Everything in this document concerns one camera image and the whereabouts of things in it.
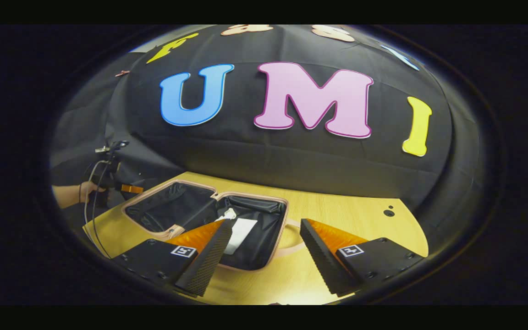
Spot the white squeeze tube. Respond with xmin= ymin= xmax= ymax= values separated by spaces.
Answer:
xmin=223 ymin=218 xmax=258 ymax=255

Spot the black backdrop cloth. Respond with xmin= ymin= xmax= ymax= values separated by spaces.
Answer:
xmin=49 ymin=25 xmax=484 ymax=216

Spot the pink suitcase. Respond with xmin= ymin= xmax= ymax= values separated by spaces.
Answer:
xmin=121 ymin=179 xmax=308 ymax=272

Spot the grey cable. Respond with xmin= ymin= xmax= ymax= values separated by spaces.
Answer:
xmin=82 ymin=159 xmax=109 ymax=239

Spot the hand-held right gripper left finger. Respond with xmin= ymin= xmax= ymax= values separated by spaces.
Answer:
xmin=113 ymin=219 xmax=235 ymax=297

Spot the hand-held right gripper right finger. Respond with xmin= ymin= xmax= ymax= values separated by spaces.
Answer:
xmin=299 ymin=218 xmax=425 ymax=297

